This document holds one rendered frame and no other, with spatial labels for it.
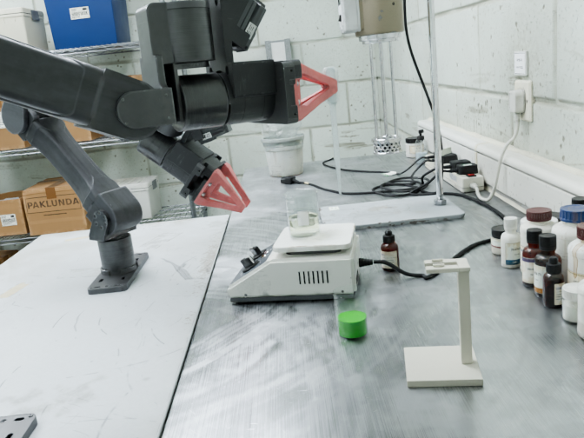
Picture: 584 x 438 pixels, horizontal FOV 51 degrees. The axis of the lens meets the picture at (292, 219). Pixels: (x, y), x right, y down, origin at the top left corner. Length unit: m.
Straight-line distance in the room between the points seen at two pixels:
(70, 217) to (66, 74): 2.62
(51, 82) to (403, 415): 0.46
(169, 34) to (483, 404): 0.48
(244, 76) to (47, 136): 0.64
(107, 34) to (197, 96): 2.51
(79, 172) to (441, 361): 0.74
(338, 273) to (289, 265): 0.07
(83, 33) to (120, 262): 2.11
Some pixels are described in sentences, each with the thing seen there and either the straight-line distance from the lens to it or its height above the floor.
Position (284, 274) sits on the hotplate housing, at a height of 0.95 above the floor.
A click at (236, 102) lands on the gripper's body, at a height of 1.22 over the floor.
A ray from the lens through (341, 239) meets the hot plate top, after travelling 0.93.
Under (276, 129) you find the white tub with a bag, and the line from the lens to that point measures 1.96.
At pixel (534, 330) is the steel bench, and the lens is 0.83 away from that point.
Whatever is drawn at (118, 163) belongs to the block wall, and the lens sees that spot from 3.52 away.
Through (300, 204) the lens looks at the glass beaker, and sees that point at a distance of 0.93.
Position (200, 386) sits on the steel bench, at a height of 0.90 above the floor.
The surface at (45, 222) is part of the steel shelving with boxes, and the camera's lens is 3.25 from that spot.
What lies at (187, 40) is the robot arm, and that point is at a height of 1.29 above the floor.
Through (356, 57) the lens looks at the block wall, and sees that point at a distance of 3.39.
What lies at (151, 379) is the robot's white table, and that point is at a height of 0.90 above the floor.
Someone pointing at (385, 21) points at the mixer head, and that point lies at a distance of 1.31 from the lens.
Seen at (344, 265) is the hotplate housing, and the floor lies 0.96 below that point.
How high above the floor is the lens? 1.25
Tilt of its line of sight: 14 degrees down
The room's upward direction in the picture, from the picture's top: 6 degrees counter-clockwise
